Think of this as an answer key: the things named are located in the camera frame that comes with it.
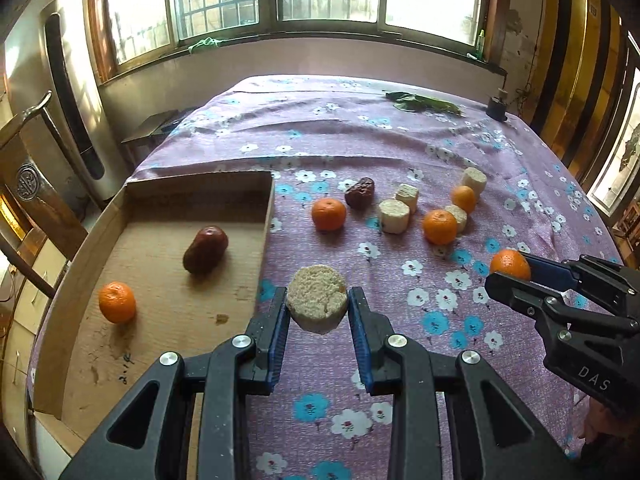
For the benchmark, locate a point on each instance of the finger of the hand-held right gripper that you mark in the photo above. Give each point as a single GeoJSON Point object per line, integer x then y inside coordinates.
{"type": "Point", "coordinates": [515, 292]}
{"type": "Point", "coordinates": [552, 274]}

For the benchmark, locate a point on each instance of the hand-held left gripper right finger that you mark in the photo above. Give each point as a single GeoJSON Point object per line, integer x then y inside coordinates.
{"type": "Point", "coordinates": [360, 340]}

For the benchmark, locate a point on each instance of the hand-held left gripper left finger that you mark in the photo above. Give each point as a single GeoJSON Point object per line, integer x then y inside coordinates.
{"type": "Point", "coordinates": [280, 340]}

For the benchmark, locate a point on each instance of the orange mandarin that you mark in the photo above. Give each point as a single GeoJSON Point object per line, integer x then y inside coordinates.
{"type": "Point", "coordinates": [328, 214]}
{"type": "Point", "coordinates": [510, 265]}
{"type": "Point", "coordinates": [117, 302]}
{"type": "Point", "coordinates": [464, 198]}
{"type": "Point", "coordinates": [440, 226]}

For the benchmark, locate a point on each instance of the round beige cake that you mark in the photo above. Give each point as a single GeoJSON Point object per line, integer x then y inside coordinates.
{"type": "Point", "coordinates": [317, 297]}

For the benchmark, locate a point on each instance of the shallow cardboard box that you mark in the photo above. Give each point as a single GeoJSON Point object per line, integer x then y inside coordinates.
{"type": "Point", "coordinates": [150, 240]}

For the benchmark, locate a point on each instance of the person's right hand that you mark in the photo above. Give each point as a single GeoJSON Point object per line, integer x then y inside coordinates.
{"type": "Point", "coordinates": [597, 425]}

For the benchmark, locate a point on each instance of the large red jujube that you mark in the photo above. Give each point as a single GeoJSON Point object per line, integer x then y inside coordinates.
{"type": "Point", "coordinates": [205, 249]}

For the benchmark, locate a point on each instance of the small beige cake piece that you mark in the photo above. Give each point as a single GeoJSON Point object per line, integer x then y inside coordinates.
{"type": "Point", "coordinates": [407, 196]}

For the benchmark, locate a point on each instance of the small red jujube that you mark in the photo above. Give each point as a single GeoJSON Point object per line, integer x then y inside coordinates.
{"type": "Point", "coordinates": [360, 192]}

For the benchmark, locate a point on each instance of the small black jar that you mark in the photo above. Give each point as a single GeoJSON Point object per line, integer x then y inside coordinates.
{"type": "Point", "coordinates": [496, 108]}

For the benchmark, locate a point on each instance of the purple floral tablecloth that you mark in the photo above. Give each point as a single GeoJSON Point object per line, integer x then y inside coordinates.
{"type": "Point", "coordinates": [350, 135]}

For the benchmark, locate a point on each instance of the green leaves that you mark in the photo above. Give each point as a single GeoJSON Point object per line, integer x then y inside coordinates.
{"type": "Point", "coordinates": [425, 102]}

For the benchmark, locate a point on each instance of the golden wooden wardrobe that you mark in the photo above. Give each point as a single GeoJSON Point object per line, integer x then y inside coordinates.
{"type": "Point", "coordinates": [575, 60]}

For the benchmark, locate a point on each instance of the green bottle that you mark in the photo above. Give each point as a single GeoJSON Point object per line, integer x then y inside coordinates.
{"type": "Point", "coordinates": [480, 42]}

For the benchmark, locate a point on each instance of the small dark wooden stool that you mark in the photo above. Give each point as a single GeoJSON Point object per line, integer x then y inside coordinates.
{"type": "Point", "coordinates": [150, 127]}

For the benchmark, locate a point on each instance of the white low cabinet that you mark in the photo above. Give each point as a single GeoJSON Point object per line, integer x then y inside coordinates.
{"type": "Point", "coordinates": [20, 320]}

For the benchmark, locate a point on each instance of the carved wooden chair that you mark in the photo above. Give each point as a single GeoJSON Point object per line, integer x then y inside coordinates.
{"type": "Point", "coordinates": [30, 175]}

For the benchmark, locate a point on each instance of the silver floor air conditioner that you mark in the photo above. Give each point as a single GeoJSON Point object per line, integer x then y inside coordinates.
{"type": "Point", "coordinates": [75, 85]}

